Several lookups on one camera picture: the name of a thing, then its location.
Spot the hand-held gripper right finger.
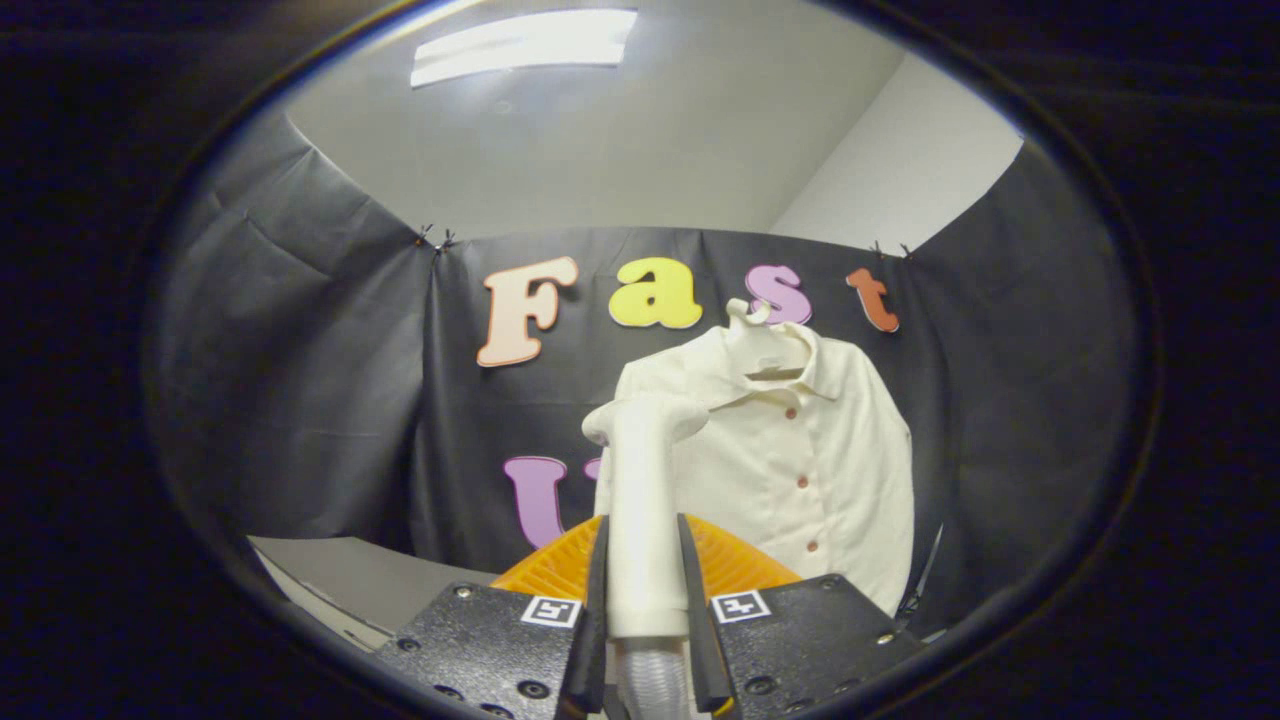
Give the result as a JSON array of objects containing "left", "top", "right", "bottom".
[{"left": 677, "top": 513, "right": 926, "bottom": 720}]

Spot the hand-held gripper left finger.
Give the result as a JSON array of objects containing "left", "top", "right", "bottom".
[{"left": 370, "top": 515, "right": 611, "bottom": 720}]

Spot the white garment steamer head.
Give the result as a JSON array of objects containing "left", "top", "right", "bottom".
[{"left": 582, "top": 392, "right": 711, "bottom": 641}]

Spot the cream button-up shirt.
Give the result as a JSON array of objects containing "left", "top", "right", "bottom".
[{"left": 593, "top": 322, "right": 916, "bottom": 616}]

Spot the white clothes hanger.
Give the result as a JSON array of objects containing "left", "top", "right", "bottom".
[{"left": 725, "top": 297, "right": 813, "bottom": 383}]

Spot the thin black stand pole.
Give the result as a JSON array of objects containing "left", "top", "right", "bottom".
[{"left": 895, "top": 520, "right": 946, "bottom": 621}]

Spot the grey and white cabinet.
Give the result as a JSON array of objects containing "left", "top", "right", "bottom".
[{"left": 248, "top": 535, "right": 501, "bottom": 651}]

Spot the black backdrop cloth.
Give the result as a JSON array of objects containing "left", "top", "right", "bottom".
[{"left": 150, "top": 110, "right": 1141, "bottom": 641}]

